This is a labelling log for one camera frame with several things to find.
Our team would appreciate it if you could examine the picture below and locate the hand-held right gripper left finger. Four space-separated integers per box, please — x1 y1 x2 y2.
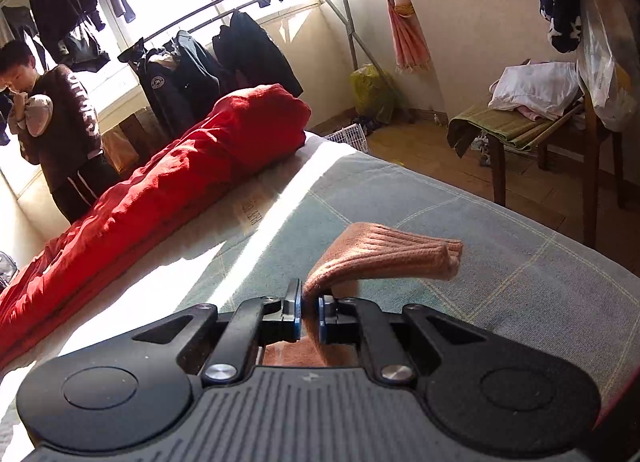
131 278 304 387

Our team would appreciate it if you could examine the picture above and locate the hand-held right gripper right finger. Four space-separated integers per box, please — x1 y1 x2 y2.
316 294 490 387

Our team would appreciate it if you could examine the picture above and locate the orange-pink knit sweater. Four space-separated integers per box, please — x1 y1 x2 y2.
260 222 464 370

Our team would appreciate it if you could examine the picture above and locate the metal clothes drying rack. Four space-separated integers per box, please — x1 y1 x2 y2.
117 0 417 124

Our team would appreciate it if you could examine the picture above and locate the red quilt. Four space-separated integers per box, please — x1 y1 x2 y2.
0 83 312 368

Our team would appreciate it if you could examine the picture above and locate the yellow-green plastic bag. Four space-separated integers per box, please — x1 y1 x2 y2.
350 64 402 126

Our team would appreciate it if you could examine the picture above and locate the tan draped cloth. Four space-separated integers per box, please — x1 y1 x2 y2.
101 112 162 178

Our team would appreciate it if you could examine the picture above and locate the dark jacket with round badge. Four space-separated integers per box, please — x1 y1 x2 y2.
131 44 197 139

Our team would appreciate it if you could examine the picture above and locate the green folded mat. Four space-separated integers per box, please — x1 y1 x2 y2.
446 104 584 159

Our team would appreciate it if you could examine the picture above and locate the dark hooded jacket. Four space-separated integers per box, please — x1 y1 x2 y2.
170 31 224 109

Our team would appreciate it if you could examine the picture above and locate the plain black jacket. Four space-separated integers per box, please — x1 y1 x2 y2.
212 11 304 99

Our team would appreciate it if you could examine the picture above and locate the orange-pink curtain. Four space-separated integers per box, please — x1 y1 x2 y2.
345 0 433 76

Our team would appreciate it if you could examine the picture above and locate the brown wooden chair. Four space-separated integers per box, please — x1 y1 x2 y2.
487 59 629 251

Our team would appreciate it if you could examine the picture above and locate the white crumpled cloth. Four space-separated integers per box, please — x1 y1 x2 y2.
488 60 584 123

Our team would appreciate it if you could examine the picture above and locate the grey pink soft item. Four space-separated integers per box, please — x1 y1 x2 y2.
10 94 54 136

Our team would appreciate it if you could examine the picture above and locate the clear plastic bag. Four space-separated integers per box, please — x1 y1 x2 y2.
576 0 640 133

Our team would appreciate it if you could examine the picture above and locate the white wire basket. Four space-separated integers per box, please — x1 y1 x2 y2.
322 124 371 154

